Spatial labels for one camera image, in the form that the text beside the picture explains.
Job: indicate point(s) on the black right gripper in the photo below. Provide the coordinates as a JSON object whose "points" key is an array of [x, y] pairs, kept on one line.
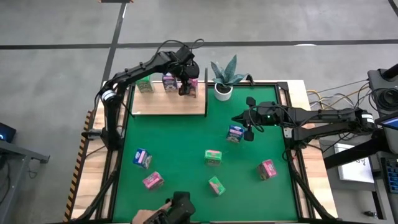
{"points": [[264, 115]]}

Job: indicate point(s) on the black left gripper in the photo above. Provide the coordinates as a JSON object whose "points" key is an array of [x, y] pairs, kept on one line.
{"points": [[186, 63]]}

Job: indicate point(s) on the pink Raisin Bran cereal box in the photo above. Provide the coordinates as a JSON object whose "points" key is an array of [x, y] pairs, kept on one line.
{"points": [[153, 181], [194, 87], [266, 169]]}

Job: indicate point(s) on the blue Frosted Flakes cereal box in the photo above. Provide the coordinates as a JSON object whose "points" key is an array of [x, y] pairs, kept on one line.
{"points": [[142, 158], [169, 84], [234, 133]]}

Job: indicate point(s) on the green Apple Jacks cereal box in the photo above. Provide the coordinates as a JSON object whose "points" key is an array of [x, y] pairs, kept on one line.
{"points": [[145, 85], [216, 186], [213, 157]]}

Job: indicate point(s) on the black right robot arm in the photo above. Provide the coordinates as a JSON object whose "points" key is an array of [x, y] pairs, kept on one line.
{"points": [[326, 115]]}

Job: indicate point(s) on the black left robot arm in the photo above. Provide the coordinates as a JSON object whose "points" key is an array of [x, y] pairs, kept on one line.
{"points": [[140, 68]]}

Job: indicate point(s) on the wooden shelf board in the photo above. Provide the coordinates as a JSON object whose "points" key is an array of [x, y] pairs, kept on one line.
{"points": [[161, 104]]}

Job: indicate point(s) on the green plant in white pot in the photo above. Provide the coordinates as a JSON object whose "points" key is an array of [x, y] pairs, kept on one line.
{"points": [[223, 93]]}

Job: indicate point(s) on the green table mat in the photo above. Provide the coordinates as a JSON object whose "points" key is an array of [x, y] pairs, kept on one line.
{"points": [[186, 140]]}

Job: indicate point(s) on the black diagonal bar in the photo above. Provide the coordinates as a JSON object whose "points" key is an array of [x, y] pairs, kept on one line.
{"points": [[351, 154]]}

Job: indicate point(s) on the white box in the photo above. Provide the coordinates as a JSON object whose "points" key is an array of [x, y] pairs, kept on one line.
{"points": [[354, 171]]}

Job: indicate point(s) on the person's hand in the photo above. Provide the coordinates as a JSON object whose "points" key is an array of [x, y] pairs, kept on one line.
{"points": [[146, 216]]}

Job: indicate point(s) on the gray equipment stand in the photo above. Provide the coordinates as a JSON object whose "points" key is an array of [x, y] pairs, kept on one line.
{"points": [[377, 77]]}

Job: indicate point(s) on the tablet with blue screen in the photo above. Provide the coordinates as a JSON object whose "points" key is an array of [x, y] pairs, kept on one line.
{"points": [[390, 122]]}

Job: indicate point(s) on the keypad with blue keys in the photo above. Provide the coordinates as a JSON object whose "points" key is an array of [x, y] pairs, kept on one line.
{"points": [[392, 175]]}

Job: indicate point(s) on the black device with blue light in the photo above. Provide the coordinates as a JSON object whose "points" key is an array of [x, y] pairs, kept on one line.
{"points": [[7, 132]]}

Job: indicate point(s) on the gray side table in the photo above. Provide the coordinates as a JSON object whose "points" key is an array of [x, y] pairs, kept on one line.
{"points": [[12, 155]]}

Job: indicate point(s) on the black table frame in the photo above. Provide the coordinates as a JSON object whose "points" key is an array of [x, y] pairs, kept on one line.
{"points": [[264, 84]]}

